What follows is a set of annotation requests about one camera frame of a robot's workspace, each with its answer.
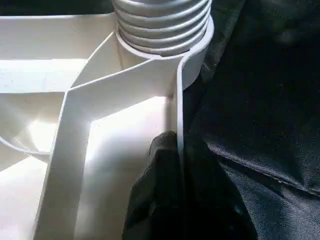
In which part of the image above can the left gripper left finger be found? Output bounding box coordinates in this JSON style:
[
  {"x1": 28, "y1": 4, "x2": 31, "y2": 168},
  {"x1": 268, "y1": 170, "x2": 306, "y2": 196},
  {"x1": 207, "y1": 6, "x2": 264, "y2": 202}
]
[{"x1": 121, "y1": 131, "x2": 187, "y2": 240}]

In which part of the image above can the white plastic table top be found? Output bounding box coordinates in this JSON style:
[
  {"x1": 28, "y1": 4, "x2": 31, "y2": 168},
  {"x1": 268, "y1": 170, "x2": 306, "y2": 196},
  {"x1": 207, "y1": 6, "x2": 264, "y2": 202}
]
[{"x1": 0, "y1": 12, "x2": 216, "y2": 240}]

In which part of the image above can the white plastic table leg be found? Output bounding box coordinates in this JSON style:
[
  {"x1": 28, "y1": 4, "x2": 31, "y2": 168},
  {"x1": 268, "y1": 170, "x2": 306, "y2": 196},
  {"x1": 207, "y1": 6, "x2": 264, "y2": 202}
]
[{"x1": 111, "y1": 0, "x2": 213, "y2": 57}]

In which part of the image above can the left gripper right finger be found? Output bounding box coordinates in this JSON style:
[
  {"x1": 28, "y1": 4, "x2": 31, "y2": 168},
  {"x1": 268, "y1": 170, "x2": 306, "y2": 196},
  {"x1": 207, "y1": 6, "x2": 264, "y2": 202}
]
[{"x1": 181, "y1": 134, "x2": 258, "y2": 240}]

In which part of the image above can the black work mat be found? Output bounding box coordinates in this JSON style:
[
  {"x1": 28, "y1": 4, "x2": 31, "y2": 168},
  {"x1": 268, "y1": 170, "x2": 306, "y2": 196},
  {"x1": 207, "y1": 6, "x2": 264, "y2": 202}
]
[{"x1": 180, "y1": 0, "x2": 320, "y2": 240}]

